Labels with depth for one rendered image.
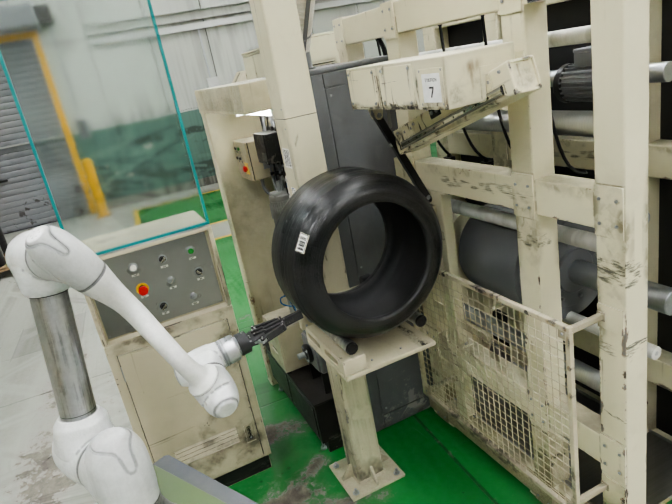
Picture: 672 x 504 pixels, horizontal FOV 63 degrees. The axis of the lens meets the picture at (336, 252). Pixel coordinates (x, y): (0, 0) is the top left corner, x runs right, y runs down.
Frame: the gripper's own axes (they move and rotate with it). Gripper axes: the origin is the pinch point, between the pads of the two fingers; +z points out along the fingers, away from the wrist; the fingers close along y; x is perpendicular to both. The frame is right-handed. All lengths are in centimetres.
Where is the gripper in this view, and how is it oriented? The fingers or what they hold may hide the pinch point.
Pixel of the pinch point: (292, 318)
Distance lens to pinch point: 188.9
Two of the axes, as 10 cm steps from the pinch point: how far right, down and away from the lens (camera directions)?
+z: 8.6, -4.1, 3.0
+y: -4.2, -2.3, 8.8
